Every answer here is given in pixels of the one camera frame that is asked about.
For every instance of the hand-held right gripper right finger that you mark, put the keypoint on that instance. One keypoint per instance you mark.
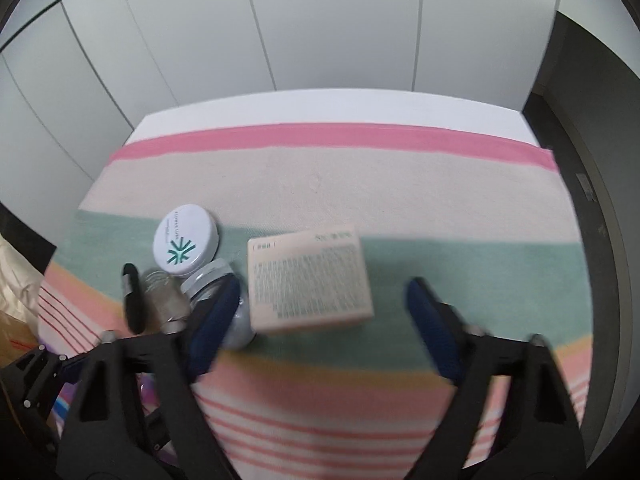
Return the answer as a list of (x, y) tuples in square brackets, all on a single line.
[(432, 335)]

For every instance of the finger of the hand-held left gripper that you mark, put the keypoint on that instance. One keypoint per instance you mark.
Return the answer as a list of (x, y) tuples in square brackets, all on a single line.
[(132, 310)]

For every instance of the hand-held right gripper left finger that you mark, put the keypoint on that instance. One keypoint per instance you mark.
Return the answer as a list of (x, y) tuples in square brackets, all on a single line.
[(215, 325)]

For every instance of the clear glass bottle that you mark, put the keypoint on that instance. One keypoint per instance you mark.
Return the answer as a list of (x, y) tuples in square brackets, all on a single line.
[(162, 300)]

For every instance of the brown cardboard box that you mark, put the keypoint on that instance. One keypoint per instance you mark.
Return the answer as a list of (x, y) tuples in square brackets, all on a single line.
[(15, 340)]

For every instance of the white round compact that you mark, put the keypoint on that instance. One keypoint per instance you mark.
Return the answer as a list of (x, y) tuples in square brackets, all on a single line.
[(182, 240)]

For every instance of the beige carton box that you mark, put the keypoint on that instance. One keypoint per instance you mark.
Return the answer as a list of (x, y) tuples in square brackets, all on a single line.
[(310, 285)]

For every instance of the clear jar with striped lid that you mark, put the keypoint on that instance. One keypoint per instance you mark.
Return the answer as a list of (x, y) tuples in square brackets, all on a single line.
[(207, 275)]

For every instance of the cream puffer jacket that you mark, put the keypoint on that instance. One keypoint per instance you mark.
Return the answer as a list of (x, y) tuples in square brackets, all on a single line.
[(20, 280)]

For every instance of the dark glossy panel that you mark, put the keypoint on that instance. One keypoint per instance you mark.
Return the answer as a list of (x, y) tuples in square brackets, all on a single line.
[(20, 232)]

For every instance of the striped colourful cloth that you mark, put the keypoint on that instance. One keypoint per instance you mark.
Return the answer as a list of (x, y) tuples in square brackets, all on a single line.
[(350, 185)]

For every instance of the floor socket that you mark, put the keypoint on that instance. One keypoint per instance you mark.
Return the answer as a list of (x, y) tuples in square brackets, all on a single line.
[(585, 187)]

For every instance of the white table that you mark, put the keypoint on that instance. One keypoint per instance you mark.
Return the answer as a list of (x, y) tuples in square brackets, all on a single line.
[(325, 110)]

